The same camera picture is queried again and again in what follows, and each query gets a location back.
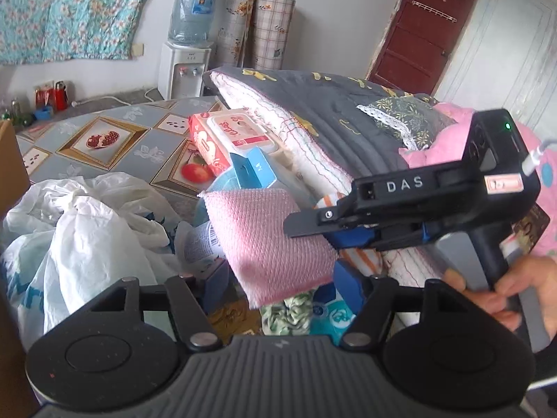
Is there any blue floral wall cloth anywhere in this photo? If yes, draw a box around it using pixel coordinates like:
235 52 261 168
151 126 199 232
0 0 170 66

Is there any green glass jar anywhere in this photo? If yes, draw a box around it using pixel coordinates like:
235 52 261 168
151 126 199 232
9 99 34 128

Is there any orange striped white towel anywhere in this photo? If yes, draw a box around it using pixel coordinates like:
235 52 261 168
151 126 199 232
315 194 386 279

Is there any brown cardboard box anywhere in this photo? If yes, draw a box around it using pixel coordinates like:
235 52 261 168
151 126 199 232
0 119 42 418

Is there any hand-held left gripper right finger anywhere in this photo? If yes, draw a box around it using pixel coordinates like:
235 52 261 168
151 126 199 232
334 260 470 351

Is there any checked rolled mat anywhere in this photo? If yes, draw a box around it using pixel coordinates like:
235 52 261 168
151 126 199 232
250 0 297 70

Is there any white water dispenser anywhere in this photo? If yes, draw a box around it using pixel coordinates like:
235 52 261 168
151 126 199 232
157 41 214 101

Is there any gold tissue packet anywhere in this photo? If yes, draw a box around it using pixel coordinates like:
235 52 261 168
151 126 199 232
206 298 262 336

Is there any white blue printed packet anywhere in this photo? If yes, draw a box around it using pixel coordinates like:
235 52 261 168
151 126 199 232
174 220 229 266

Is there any fruit print bed sheet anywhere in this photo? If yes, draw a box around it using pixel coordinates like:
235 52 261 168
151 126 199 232
15 96 236 210

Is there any dark floral lace pillow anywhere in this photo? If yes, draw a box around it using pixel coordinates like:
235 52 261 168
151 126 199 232
357 93 453 149

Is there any white panelled door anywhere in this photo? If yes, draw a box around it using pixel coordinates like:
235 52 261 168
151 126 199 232
435 0 557 131

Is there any pink blanket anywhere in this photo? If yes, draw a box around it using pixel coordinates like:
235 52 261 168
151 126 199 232
398 102 557 262

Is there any grey folded quilt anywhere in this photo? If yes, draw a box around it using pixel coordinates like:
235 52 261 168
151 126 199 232
202 65 479 327

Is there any white plastic bag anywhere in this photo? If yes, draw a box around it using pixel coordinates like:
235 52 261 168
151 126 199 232
0 173 183 353

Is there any small blue box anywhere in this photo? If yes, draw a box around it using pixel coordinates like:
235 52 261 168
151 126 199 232
230 147 279 190

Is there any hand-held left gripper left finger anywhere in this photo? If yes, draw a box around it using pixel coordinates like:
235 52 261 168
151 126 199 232
89 261 230 353

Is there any pink knitted cloth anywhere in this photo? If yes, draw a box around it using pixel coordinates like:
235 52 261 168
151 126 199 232
198 188 338 308

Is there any metal hook rack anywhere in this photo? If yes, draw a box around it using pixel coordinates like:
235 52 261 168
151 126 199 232
411 1 457 22

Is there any brown wooden door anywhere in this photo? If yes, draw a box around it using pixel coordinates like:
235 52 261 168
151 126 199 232
368 0 484 96

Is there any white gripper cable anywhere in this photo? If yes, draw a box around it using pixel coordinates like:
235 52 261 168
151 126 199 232
522 138 557 176

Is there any person's right hand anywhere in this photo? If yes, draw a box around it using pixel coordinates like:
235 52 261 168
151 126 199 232
444 255 557 331

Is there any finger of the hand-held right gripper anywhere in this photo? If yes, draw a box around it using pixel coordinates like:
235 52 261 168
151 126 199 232
324 225 384 251
283 207 349 238

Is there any pink wet wipes pack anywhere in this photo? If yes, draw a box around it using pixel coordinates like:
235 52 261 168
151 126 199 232
188 111 279 179

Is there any teal tissue packet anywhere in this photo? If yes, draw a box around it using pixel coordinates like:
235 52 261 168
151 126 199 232
311 285 360 345

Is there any green patterned cloth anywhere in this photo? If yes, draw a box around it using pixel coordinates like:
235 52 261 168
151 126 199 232
261 292 316 338

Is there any white power cord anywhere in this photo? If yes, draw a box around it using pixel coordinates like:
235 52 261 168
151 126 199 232
72 87 162 107

